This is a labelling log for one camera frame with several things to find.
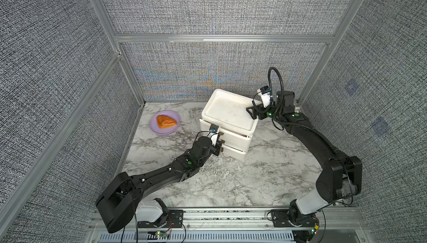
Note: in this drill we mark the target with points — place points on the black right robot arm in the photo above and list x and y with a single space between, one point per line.
341 175

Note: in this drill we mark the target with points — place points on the white three-drawer storage unit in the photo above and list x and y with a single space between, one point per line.
236 126

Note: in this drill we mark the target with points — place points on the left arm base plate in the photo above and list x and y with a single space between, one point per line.
160 218

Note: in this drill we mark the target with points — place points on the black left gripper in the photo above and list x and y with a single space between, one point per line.
217 147

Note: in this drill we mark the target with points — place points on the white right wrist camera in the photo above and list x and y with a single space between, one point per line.
265 95

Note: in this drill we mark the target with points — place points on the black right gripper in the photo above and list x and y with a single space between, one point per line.
258 111

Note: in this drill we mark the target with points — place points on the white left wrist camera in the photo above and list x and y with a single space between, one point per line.
214 134

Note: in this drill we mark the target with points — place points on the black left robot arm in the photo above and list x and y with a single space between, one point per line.
118 203

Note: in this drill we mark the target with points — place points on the purple plate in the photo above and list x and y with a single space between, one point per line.
153 124

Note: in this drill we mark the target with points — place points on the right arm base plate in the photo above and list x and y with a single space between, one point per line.
292 218

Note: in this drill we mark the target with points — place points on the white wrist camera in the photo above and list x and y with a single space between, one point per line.
214 134
265 95

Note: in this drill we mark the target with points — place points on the orange pastry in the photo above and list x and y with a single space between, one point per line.
164 121

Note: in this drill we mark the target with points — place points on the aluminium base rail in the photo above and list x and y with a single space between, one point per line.
334 224

